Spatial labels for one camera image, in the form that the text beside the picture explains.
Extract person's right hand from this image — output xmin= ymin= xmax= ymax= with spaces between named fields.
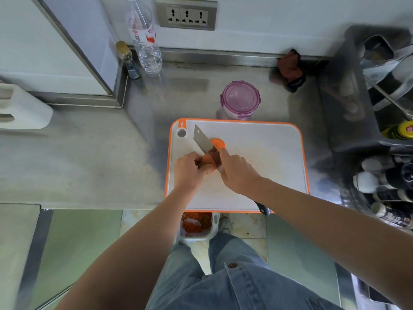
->
xmin=219 ymin=147 xmax=268 ymax=196

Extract person's left hand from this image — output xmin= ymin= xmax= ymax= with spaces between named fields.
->
xmin=174 ymin=151 xmax=217 ymax=192

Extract orange carrot chunk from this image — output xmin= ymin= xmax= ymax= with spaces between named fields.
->
xmin=197 ymin=153 xmax=216 ymax=170

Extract black-handled kitchen knife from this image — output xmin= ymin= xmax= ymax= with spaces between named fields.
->
xmin=193 ymin=124 xmax=271 ymax=217

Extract purple lidded container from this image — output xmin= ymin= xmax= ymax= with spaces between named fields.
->
xmin=220 ymin=80 xmax=262 ymax=121

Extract person's right forearm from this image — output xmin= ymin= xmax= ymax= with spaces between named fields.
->
xmin=255 ymin=179 xmax=413 ymax=309

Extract person's left forearm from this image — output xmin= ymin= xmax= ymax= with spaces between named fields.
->
xmin=55 ymin=187 xmax=207 ymax=310

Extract white orange-rimmed cutting board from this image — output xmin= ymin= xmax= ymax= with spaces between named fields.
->
xmin=164 ymin=118 xmax=310 ymax=214

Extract grey right shoe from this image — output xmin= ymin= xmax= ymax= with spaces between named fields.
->
xmin=218 ymin=216 xmax=234 ymax=236

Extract white waste bin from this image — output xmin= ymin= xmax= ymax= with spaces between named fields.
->
xmin=176 ymin=211 xmax=220 ymax=240

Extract pale green cabinet front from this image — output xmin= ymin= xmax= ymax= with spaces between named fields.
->
xmin=31 ymin=209 xmax=124 ymax=310
xmin=266 ymin=214 xmax=342 ymax=306

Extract blue denim trousers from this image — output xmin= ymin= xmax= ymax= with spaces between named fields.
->
xmin=145 ymin=231 xmax=271 ymax=310

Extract dark red cloth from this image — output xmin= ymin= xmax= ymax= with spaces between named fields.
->
xmin=277 ymin=49 xmax=306 ymax=93

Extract small gold-capped bottle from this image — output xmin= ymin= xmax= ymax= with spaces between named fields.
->
xmin=115 ymin=40 xmax=142 ymax=80

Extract clear plastic water bottle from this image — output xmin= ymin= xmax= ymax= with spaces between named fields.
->
xmin=126 ymin=0 xmax=163 ymax=74

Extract blue denim shirt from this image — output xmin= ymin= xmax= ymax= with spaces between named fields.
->
xmin=206 ymin=261 xmax=344 ymax=310

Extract group of seasoning bottles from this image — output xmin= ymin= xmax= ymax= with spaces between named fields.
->
xmin=351 ymin=153 xmax=413 ymax=229

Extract yellow-capped sauce bottle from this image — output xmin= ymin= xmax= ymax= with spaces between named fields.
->
xmin=381 ymin=121 xmax=413 ymax=140

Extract white and black bag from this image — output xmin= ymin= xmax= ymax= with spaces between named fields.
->
xmin=360 ymin=34 xmax=413 ymax=110

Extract grey wall socket panel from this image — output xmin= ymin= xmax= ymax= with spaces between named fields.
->
xmin=155 ymin=0 xmax=217 ymax=31

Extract metal utensil handle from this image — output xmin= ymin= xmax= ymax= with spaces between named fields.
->
xmin=364 ymin=77 xmax=413 ymax=121

